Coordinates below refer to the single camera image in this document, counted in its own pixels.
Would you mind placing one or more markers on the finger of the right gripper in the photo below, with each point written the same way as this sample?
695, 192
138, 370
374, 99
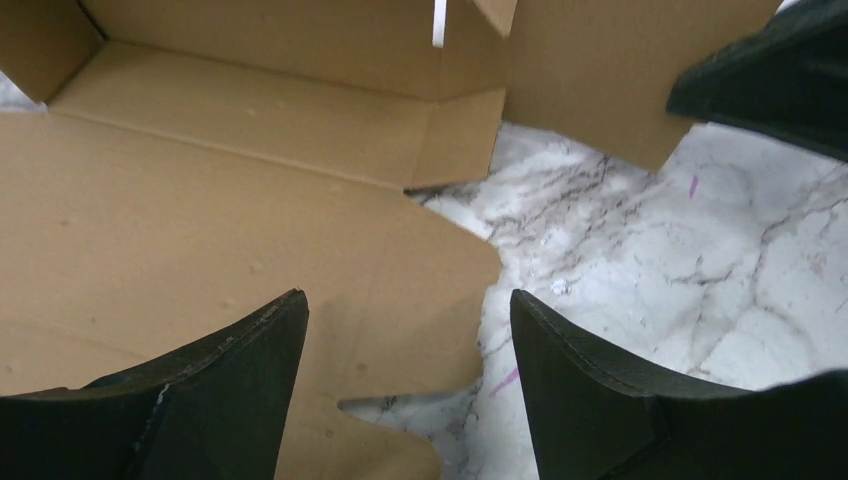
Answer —
788, 82

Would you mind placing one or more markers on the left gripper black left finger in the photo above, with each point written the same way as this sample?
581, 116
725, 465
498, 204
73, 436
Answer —
215, 408

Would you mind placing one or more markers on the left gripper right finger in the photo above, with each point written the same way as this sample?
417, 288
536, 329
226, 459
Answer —
598, 411

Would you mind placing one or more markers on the brown cardboard box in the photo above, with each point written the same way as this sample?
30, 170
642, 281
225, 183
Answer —
199, 159

